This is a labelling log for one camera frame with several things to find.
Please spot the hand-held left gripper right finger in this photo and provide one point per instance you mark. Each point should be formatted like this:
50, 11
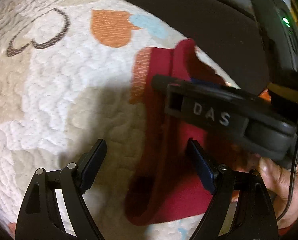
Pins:
201, 165

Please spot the dark red fleece garment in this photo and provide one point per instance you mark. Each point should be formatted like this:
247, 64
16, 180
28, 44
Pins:
179, 170

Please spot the quilted heart-print blanket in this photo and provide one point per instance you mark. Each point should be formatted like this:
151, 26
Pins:
51, 92

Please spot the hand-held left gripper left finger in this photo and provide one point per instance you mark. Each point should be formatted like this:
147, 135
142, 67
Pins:
94, 165

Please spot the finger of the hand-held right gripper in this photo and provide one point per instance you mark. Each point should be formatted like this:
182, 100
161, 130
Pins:
214, 105

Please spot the person's right hand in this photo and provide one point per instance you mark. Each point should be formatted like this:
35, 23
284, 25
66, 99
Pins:
279, 180

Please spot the dark brown cushion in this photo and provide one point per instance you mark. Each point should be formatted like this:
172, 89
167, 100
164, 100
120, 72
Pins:
214, 22

